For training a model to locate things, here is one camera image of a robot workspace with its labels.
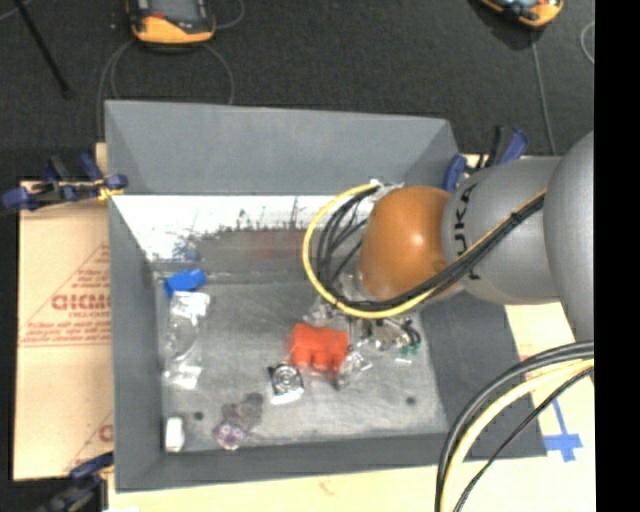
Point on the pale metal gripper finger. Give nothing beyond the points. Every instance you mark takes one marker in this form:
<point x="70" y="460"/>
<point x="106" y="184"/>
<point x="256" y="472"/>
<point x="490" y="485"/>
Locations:
<point x="353" y="369"/>
<point x="324" y="311"/>

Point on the orange toy block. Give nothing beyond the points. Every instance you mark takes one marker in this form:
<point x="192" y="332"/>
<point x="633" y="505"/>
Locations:
<point x="318" y="348"/>

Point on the silver square metal piece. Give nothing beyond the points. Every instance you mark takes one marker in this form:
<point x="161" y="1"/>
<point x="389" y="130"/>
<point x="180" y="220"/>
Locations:
<point x="285" y="383"/>

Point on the grey metal bin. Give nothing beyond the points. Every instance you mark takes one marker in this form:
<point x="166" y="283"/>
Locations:
<point x="250" y="330"/>

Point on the purple and grey sunglasses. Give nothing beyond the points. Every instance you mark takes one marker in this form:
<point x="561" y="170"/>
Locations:
<point x="240" y="415"/>

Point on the clear plastic bottle blue cap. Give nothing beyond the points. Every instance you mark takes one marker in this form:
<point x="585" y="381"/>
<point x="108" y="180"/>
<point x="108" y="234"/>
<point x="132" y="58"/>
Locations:
<point x="184" y="320"/>

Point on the small white block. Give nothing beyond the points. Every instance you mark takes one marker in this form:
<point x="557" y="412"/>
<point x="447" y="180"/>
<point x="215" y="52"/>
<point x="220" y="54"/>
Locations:
<point x="174" y="433"/>

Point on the brown cardboard board red print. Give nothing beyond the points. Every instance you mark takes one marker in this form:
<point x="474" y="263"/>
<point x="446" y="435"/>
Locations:
<point x="60" y="310"/>

